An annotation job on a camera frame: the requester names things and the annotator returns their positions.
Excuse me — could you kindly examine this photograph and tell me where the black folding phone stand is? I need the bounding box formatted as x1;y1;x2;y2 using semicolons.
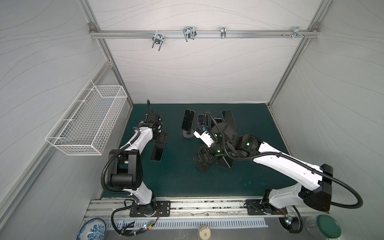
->
191;152;219;174

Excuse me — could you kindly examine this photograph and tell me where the black phone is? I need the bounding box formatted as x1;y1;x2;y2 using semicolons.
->
151;142;167;162

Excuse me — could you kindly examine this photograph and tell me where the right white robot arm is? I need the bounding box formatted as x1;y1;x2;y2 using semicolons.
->
194;111;363;215

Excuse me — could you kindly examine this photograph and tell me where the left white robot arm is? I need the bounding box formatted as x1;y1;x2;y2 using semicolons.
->
101;100;168;206

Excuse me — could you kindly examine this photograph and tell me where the front right phone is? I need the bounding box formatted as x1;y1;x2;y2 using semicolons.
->
218;156;234;171

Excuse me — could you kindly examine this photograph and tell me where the grey round stand base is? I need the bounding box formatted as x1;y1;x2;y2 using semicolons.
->
183;129;195;139

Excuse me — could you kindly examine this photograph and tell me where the far left standing phone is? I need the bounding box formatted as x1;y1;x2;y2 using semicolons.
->
182;109;195;132

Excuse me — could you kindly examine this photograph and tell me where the standing phone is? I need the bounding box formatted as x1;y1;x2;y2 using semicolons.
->
182;109;195;132
222;110;237;131
197;115;206;134

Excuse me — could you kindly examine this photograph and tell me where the far right standing phone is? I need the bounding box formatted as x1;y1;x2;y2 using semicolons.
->
222;110;237;131

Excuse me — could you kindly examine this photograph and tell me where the round white puck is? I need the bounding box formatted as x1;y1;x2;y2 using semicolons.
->
198;226;212;240

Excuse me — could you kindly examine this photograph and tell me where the blue white patterned plate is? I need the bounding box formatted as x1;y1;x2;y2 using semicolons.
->
76;218;107;240

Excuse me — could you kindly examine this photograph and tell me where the green lid jar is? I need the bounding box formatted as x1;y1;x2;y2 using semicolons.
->
305;215;342;240

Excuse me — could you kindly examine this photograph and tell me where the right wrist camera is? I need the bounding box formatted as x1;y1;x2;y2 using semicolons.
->
194;131;215;148

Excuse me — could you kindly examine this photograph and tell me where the white wire basket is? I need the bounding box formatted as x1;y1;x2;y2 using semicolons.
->
45;80;127;156

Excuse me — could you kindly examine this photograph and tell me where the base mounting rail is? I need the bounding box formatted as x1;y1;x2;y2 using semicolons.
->
83;196;316;220

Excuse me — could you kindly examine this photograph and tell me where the aluminium crossbar rail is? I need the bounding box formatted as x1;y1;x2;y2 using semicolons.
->
90;27;321;40

